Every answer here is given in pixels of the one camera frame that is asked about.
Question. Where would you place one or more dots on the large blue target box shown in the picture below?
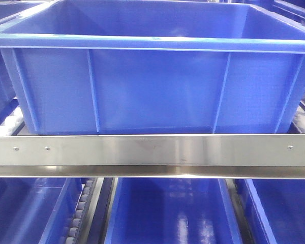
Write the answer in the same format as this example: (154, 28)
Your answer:
(153, 67)

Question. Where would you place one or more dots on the lower middle blue bin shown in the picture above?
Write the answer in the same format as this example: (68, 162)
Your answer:
(172, 210)

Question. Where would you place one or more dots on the blue bin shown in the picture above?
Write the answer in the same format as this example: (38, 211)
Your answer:
(172, 210)
(274, 209)
(37, 210)

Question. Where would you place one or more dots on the lower roller track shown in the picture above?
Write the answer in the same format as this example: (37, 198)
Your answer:
(79, 226)

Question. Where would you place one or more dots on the lower right blue bin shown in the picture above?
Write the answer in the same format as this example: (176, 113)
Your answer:
(274, 209)

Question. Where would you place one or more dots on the lower left blue bin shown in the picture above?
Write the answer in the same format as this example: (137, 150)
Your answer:
(37, 210)

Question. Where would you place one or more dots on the steel front rack rail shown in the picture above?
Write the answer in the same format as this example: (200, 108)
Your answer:
(167, 155)

